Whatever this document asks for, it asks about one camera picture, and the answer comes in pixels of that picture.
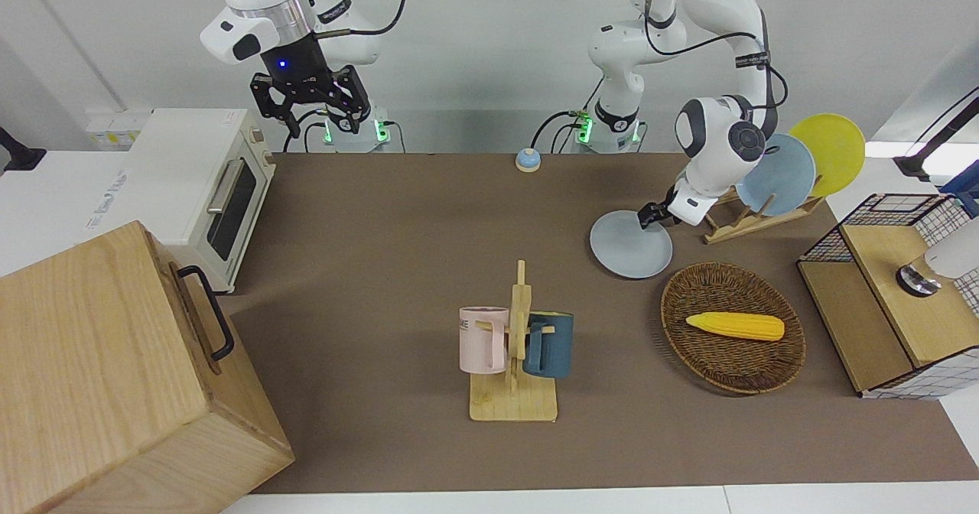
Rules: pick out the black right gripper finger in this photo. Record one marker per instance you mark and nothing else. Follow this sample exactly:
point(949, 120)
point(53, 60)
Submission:
point(356, 105)
point(284, 112)

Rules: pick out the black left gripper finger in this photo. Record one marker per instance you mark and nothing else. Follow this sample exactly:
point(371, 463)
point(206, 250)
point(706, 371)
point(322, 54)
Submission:
point(646, 214)
point(652, 225)

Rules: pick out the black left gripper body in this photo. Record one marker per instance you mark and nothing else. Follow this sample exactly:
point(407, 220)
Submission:
point(664, 209)

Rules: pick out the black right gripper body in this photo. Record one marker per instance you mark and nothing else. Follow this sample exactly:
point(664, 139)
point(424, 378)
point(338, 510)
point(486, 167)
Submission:
point(294, 66)

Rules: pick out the gray plate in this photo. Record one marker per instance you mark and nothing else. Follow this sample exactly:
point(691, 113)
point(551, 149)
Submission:
point(627, 250)

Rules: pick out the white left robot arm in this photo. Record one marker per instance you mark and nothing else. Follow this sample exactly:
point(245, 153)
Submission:
point(711, 147)

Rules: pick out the wooden plate rack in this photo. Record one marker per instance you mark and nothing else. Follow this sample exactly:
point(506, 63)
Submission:
point(746, 223)

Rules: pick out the light blue plate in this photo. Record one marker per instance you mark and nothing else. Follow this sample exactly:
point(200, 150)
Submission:
point(791, 181)

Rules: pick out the yellow plate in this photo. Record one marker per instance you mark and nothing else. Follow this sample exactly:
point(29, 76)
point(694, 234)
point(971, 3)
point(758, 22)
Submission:
point(837, 151)

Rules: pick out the white toaster oven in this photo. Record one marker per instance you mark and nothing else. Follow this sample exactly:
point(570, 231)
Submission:
point(183, 170)

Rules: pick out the yellow corn cob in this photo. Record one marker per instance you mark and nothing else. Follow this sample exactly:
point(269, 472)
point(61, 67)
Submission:
point(734, 326)

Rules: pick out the small blue round button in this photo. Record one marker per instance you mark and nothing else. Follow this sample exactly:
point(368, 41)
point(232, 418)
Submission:
point(528, 161)

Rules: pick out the dark blue mug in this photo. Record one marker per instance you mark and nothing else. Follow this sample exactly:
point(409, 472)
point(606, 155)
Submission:
point(557, 346)

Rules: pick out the brown wicker basket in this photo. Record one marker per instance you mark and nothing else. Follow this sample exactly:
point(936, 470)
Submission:
point(726, 365)

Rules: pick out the brown table mat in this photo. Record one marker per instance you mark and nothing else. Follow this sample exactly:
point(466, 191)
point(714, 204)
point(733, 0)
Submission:
point(367, 269)

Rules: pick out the pink mug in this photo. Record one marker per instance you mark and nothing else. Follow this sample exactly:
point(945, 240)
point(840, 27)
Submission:
point(478, 342)

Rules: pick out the wooden mug holder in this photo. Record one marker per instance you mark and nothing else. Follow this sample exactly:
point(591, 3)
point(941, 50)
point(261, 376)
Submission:
point(512, 403)

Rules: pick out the white object with metal base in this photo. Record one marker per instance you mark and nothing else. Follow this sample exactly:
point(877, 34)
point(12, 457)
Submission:
point(952, 258)

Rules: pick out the blue object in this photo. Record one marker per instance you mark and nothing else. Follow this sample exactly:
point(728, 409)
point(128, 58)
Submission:
point(965, 189)

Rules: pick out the large wooden box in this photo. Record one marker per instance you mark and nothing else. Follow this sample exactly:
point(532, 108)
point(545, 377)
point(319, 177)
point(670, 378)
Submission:
point(99, 376)

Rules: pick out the white wall sockets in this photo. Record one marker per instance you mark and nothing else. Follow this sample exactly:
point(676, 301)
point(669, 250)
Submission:
point(115, 131)

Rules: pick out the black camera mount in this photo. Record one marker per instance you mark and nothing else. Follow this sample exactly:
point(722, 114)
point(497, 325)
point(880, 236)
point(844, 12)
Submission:
point(19, 158)

